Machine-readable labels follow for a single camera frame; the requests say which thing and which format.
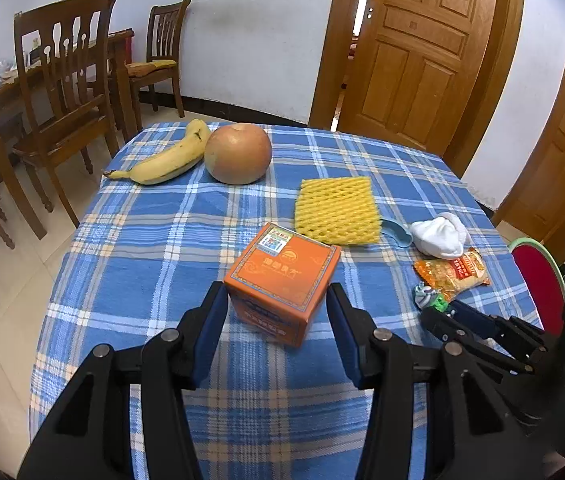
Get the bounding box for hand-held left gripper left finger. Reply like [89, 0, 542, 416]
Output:
[17, 281, 229, 480]

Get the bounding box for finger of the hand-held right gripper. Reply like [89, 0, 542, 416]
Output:
[447, 300, 551, 356]
[420, 306, 538, 376]

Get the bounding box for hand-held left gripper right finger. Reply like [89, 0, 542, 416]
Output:
[327, 282, 558, 480]

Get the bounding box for small green toy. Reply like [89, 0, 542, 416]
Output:
[414, 284, 449, 313]

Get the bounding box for orange cardboard box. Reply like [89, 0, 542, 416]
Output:
[224, 222, 342, 349]

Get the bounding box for orange snack packet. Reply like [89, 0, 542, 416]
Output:
[413, 247, 492, 303]

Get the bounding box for red stool with green rim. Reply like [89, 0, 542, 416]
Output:
[509, 237, 565, 336]

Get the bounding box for white sock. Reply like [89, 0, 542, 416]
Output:
[409, 211, 469, 260]

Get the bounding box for blue plaid tablecloth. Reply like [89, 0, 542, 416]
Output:
[29, 121, 546, 480]

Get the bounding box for light blue plastic scoop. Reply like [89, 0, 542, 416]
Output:
[377, 219, 413, 249]

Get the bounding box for large yellow foam fruit net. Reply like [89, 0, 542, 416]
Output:
[295, 176, 382, 246]

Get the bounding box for yellow banana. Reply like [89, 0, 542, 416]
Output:
[102, 119, 212, 186]

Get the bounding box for round brown pear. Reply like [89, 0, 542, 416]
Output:
[204, 123, 272, 184]

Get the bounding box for panelled wooden door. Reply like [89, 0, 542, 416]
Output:
[337, 0, 501, 158]

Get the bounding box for yellow seat cushion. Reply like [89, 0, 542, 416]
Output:
[125, 59, 176, 78]

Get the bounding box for wooden chair with cushion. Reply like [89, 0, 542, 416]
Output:
[122, 0, 192, 131]

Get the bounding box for tall dark wooden chair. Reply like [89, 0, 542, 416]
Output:
[12, 0, 122, 228]

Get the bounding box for wooden door with handle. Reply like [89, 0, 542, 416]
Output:
[493, 0, 565, 266]

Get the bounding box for wooden door frame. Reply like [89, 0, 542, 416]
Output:
[309, 0, 526, 178]

